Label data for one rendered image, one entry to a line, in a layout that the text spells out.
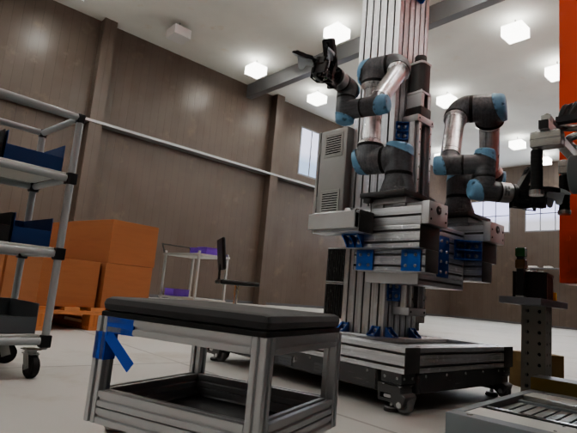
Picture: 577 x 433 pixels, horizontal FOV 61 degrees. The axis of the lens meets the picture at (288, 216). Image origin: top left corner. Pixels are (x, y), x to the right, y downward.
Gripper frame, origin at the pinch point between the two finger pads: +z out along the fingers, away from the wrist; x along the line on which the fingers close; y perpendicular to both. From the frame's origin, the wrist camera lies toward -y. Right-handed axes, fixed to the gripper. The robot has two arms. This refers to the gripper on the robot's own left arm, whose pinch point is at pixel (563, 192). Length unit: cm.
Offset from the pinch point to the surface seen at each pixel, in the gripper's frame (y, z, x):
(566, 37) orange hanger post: -78, 18, -26
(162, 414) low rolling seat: 69, -122, 76
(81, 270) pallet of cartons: 41, -237, -185
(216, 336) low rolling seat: 54, -114, 81
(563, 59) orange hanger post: -68, 17, -27
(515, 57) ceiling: -568, 445, -904
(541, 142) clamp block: -8.2, -24.2, 27.3
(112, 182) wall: -184, -497, -995
